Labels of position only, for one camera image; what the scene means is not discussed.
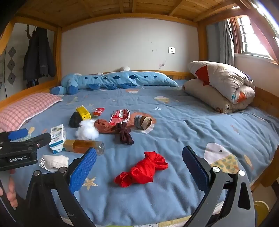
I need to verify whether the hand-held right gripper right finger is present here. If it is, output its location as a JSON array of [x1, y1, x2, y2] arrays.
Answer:
[[182, 146, 256, 227]]

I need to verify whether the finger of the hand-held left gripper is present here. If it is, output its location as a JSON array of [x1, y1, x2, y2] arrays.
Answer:
[[22, 132, 52, 151], [0, 128, 29, 144]]

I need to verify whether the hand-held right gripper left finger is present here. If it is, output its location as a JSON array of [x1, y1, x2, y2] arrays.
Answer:
[[22, 148, 97, 227]]

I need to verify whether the white milk carton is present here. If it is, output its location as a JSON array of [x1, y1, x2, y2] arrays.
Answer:
[[48, 124, 67, 154]]

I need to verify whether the white cotton wad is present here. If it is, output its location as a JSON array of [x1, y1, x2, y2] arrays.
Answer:
[[76, 120, 99, 140]]

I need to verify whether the black bag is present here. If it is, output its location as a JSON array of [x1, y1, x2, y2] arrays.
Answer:
[[69, 111, 83, 128]]

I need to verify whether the yellow carton box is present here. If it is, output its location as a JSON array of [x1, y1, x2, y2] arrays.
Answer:
[[76, 106, 91, 121]]

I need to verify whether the small red wrapper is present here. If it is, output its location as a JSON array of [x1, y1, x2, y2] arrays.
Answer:
[[92, 107, 105, 117]]

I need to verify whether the red and white snack wrapper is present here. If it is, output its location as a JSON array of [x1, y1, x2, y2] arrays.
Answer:
[[108, 109, 131, 126]]

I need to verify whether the pale yellow trash bin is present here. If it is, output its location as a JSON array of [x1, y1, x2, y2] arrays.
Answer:
[[253, 201, 271, 220]]

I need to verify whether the person's left hand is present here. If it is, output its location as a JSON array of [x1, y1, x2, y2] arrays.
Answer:
[[0, 171, 19, 210]]

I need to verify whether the clear bottle with brown liquid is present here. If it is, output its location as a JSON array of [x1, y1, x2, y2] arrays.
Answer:
[[63, 140, 105, 156]]

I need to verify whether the pink checkered pillow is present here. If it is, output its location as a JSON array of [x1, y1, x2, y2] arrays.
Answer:
[[0, 92, 64, 133]]

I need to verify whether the white face mask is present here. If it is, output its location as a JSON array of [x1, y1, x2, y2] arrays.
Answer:
[[39, 155, 70, 173]]

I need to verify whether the blue fish-print bed sheet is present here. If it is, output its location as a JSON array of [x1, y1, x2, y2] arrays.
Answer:
[[0, 79, 279, 226]]

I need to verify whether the red knotted cloth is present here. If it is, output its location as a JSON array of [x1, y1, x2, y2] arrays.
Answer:
[[114, 151, 169, 188]]

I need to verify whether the dark maroon sock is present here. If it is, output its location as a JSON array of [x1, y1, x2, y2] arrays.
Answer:
[[115, 122, 134, 145]]

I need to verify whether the white diamond-patterned door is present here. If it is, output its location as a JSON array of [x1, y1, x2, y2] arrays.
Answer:
[[0, 39, 18, 98]]

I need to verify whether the grey and brown sock roll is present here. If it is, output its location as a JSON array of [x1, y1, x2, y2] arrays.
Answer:
[[134, 114, 153, 130]]

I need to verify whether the dark hanging coat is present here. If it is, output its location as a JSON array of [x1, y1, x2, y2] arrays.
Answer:
[[23, 27, 56, 88]]

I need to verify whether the folded printed quilt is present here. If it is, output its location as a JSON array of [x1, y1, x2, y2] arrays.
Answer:
[[183, 61, 255, 114]]

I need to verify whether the long blue plush toy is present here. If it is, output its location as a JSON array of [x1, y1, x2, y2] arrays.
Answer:
[[50, 71, 179, 96]]

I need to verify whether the wooden coat stand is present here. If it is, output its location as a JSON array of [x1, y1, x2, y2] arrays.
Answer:
[[26, 24, 35, 40]]

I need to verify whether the grey curtain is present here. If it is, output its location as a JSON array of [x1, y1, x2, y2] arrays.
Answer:
[[218, 19, 236, 66]]

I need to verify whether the window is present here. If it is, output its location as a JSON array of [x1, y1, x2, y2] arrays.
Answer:
[[234, 15, 279, 62]]

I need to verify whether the wooden bunk bed frame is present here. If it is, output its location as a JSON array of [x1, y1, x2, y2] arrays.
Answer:
[[0, 0, 279, 192]]

